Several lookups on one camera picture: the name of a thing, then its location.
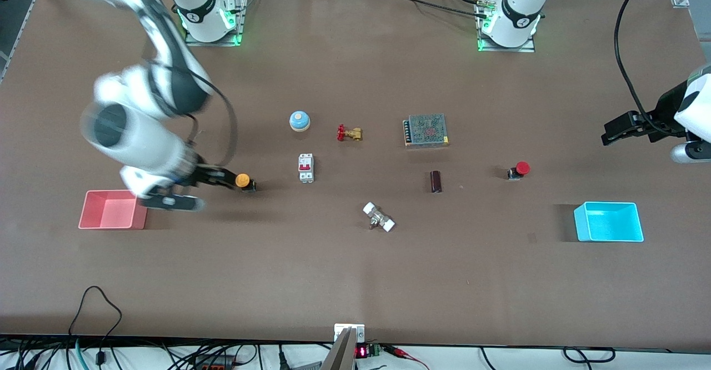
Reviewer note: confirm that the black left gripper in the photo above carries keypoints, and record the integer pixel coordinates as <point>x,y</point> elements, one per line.
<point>664,111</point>

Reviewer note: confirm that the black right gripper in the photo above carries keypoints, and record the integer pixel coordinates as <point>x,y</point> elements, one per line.
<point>204,176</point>

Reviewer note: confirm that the yellow push button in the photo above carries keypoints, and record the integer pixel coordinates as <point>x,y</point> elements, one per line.
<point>242,180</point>

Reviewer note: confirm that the red push button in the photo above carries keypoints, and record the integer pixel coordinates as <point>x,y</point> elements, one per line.
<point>522,168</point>

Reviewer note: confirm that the metal base plate right arm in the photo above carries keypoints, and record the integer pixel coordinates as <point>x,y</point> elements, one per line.
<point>214,41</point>

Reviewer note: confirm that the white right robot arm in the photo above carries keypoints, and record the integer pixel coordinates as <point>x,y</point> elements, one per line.
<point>139,136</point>

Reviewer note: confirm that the metal base plate left arm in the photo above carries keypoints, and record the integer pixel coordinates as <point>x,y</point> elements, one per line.
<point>505,49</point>

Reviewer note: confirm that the blue dome bell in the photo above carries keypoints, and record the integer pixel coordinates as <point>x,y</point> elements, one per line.
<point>299,120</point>

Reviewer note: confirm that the cyan plastic bin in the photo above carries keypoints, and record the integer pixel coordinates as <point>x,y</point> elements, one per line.
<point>608,223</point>

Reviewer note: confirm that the pink plastic bin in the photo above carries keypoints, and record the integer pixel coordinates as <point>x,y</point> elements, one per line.
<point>108,211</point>

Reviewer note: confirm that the white capped metal fitting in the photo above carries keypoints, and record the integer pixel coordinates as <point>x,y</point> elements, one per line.
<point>379,217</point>

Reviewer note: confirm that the black orange power strip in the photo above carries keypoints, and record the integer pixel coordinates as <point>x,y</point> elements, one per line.
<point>214,365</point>

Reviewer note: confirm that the dark brown cylindrical capacitor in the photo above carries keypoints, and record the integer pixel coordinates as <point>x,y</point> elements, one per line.
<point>436,181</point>

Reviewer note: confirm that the metal mesh power supply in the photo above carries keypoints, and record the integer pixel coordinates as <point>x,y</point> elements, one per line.
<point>426,130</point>

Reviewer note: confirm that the grey metal bar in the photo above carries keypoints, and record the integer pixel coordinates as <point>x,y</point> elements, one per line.
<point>340,356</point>

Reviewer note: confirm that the red digit display module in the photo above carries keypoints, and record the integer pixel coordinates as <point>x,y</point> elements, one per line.
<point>361,351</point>

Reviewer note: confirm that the red clip lead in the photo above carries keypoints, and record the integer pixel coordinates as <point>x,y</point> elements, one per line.
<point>402,353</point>

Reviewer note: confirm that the white circuit breaker red switch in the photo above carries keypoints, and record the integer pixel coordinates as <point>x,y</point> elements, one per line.
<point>306,167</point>

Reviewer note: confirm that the white metal bracket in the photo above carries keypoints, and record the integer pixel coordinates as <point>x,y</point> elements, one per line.
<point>340,330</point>

